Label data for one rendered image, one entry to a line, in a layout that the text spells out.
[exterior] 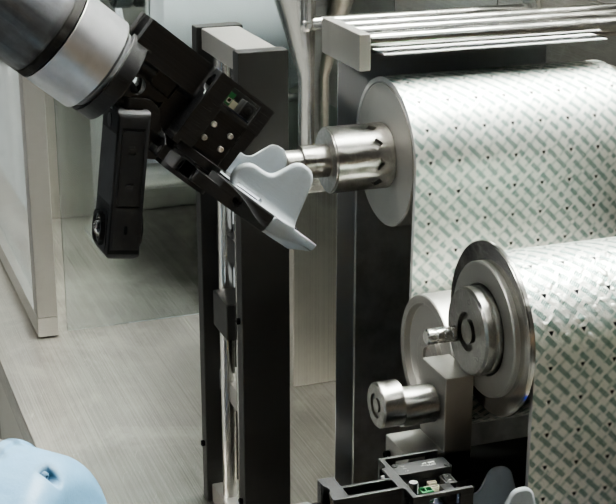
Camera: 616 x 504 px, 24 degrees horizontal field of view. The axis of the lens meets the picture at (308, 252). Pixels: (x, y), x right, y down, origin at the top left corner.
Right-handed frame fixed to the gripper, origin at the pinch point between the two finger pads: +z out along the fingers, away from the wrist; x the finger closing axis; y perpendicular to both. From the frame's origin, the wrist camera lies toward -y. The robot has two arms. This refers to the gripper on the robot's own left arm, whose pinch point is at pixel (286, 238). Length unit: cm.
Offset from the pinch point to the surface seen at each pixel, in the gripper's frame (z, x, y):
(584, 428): 28.3, -8.2, 2.1
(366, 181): 13.2, 20.4, 7.8
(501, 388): 21.0, -5.7, 0.6
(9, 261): 22, 120, -35
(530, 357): 18.9, -9.2, 4.1
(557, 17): 21.7, 25.4, 32.6
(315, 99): 25, 68, 13
